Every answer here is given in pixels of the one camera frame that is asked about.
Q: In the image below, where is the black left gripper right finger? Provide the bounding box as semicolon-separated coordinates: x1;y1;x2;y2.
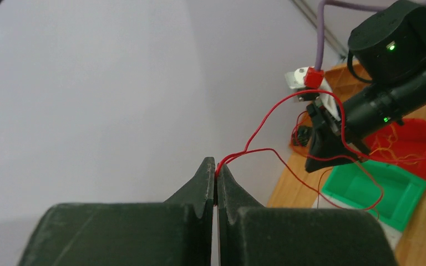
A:
216;166;397;265

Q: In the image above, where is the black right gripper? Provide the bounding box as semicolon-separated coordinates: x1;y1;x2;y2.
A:
305;99;359;173

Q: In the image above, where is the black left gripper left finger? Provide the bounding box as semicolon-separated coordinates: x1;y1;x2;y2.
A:
19;157;215;265

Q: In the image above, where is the yellow wire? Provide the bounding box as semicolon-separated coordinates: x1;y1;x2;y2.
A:
369;124;426;165

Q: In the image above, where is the red wire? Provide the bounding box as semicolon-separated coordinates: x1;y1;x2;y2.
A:
215;89;426;212

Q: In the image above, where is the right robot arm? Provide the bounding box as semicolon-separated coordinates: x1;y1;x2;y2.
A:
305;1;426;173

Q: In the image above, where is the white plastic bin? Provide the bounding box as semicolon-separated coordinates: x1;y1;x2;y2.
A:
311;196;403;252

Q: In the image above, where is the wooden compartment tray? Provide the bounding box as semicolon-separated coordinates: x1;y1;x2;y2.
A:
290;63;377;151

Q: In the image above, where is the green plastic bin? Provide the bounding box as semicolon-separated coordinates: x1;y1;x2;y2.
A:
321;161;426;232

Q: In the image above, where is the red plastic bin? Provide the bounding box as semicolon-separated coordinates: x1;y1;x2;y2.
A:
370;119;426;180

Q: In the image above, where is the black coiled cable lower-left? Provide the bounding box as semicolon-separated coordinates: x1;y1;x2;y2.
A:
294;125;313;147

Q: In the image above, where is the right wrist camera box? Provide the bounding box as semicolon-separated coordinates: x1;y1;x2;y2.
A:
285;66;341;121

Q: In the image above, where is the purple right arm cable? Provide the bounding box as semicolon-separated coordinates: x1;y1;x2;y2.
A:
314;0;426;72

